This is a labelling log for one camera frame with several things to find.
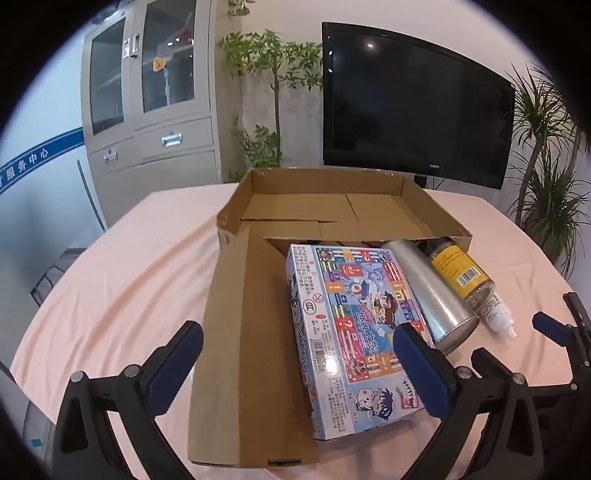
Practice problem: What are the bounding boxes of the cardboard box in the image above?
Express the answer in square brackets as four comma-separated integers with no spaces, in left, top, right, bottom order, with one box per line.
[187,167,474,469]

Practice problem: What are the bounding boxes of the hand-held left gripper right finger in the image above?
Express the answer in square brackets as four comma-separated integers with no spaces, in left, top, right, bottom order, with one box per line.
[396,323,543,480]

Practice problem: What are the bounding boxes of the silver metal can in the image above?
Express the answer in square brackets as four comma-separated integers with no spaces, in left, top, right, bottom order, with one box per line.
[385,239,481,355]

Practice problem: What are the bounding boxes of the palm-like potted plant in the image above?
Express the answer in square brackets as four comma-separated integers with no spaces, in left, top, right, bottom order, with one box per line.
[505,62,591,280]

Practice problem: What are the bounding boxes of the tall leafy green plant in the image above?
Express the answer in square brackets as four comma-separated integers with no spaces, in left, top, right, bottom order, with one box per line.
[217,30,324,183]

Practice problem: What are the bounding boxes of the colourful board game box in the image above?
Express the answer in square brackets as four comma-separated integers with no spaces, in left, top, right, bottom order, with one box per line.
[285,244,438,440]

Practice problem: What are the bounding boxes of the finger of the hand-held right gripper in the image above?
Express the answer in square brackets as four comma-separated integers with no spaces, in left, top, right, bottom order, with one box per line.
[532,292,591,385]
[471,348,591,417]

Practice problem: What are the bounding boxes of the grey metal cabinet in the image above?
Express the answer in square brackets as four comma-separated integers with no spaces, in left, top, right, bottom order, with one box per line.
[81,0,223,232]

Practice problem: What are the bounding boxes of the black flat screen television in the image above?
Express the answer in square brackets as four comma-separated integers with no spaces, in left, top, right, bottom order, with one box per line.
[321,21,516,191]

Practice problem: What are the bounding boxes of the dark chair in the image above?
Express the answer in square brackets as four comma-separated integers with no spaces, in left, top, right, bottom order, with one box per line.
[30,261,63,306]

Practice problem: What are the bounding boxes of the pink tablecloth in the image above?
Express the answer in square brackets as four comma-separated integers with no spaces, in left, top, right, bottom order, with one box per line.
[9,182,591,480]

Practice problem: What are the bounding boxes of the yellow label plastic bottle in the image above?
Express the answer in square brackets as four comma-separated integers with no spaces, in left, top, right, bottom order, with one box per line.
[422,236,517,341]

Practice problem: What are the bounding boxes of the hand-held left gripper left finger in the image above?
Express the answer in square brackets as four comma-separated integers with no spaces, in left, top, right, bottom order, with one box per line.
[53,320,204,480]

